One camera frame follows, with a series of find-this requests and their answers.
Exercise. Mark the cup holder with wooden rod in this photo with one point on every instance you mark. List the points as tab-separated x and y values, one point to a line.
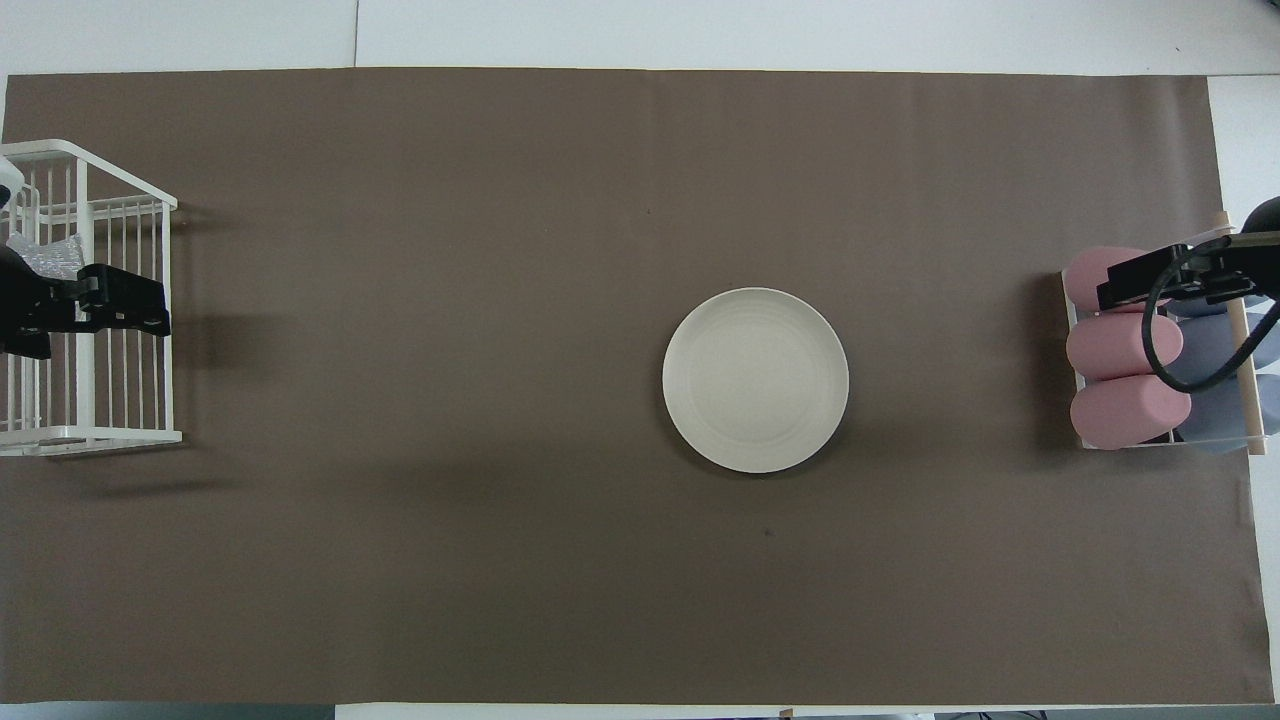
1250	400

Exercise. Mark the white round plate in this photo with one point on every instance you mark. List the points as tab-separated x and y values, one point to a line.
755	380

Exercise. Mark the pink plastic cup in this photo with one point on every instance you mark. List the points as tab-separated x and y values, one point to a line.
1085	270
1110	345
1130	412

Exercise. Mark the brown table mat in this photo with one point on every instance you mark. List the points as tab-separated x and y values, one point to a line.
500	300

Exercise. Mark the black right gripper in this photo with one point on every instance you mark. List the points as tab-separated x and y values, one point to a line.
1235	255

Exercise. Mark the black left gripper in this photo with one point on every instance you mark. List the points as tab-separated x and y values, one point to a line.
30	305

